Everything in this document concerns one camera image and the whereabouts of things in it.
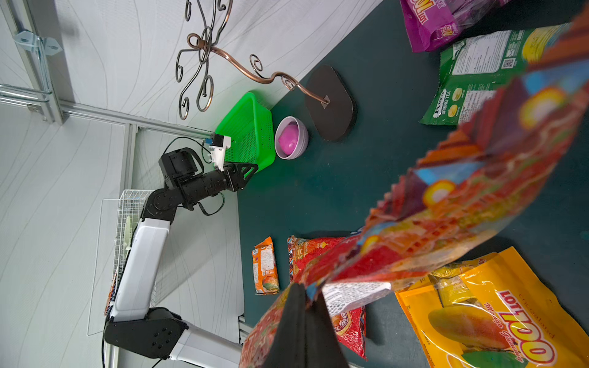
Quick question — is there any green plastic basket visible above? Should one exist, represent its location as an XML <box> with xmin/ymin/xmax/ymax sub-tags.
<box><xmin>215</xmin><ymin>92</ymin><xmax>276</xmax><ymax>171</ymax></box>

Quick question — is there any red candy bag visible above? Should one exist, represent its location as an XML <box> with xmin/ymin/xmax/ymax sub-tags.
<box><xmin>288</xmin><ymin>232</ymin><xmax>367</xmax><ymax>360</ymax></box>
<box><xmin>239</xmin><ymin>12</ymin><xmax>588</xmax><ymax>367</ymax></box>

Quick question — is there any orange snack packet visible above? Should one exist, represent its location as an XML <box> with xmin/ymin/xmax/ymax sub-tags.
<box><xmin>252</xmin><ymin>237</ymin><xmax>280</xmax><ymax>295</ymax></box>

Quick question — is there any green tea snack packet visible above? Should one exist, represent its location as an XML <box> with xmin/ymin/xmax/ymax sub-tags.
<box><xmin>420</xmin><ymin>22</ymin><xmax>572</xmax><ymax>127</ymax></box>

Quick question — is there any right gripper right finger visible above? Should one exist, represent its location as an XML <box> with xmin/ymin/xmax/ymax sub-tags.
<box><xmin>305</xmin><ymin>298</ymin><xmax>349</xmax><ymax>368</ymax></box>

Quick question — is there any horizontal aluminium rail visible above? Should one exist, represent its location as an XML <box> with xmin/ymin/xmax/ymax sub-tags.
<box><xmin>1</xmin><ymin>84</ymin><xmax>213</xmax><ymax>138</ymax></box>

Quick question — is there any purple snack bag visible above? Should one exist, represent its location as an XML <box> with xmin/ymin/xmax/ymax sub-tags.
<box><xmin>400</xmin><ymin>0</ymin><xmax>509</xmax><ymax>53</ymax></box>

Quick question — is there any small pink bowl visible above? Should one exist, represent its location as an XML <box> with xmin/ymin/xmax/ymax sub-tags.
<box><xmin>275</xmin><ymin>117</ymin><xmax>309</xmax><ymax>160</ymax></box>

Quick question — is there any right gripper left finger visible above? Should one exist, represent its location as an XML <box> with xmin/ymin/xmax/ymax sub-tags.
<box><xmin>262</xmin><ymin>284</ymin><xmax>307</xmax><ymax>368</ymax></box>

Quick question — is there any metal jewelry tree stand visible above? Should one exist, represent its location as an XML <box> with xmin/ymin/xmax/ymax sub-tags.
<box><xmin>175</xmin><ymin>1</ymin><xmax>357</xmax><ymax>142</ymax></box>

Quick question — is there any white wire wall basket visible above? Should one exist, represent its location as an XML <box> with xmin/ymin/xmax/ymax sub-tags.
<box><xmin>87</xmin><ymin>190</ymin><xmax>151</xmax><ymax>337</ymax></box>

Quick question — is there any yellow mango candy bag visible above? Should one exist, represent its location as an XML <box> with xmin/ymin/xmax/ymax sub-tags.
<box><xmin>397</xmin><ymin>248</ymin><xmax>588</xmax><ymax>367</ymax></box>

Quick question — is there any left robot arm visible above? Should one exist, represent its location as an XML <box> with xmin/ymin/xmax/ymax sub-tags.
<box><xmin>103</xmin><ymin>147</ymin><xmax>259</xmax><ymax>367</ymax></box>

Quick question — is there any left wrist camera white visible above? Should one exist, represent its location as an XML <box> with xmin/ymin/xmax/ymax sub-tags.
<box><xmin>206</xmin><ymin>133</ymin><xmax>232</xmax><ymax>172</ymax></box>

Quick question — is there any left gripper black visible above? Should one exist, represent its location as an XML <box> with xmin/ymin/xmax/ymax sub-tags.
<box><xmin>211</xmin><ymin>163</ymin><xmax>259</xmax><ymax>193</ymax></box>

